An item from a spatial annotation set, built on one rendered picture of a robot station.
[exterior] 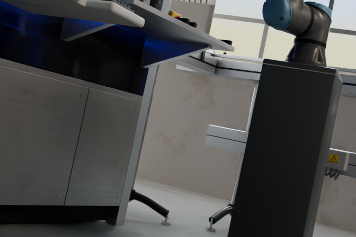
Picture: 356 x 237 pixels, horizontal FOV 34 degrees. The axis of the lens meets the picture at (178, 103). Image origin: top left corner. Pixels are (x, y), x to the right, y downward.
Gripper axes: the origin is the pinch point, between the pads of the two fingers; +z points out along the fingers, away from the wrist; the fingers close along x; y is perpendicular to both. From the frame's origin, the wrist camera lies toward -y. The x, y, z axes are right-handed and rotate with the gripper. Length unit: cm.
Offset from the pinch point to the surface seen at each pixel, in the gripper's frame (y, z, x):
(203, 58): 37, 20, -65
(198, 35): -12.4, 23.4, 17.8
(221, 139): 26, 62, -84
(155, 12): -13, 23, 47
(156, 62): 18.5, 33.9, 0.6
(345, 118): 10, 27, -238
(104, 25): 7, 30, 50
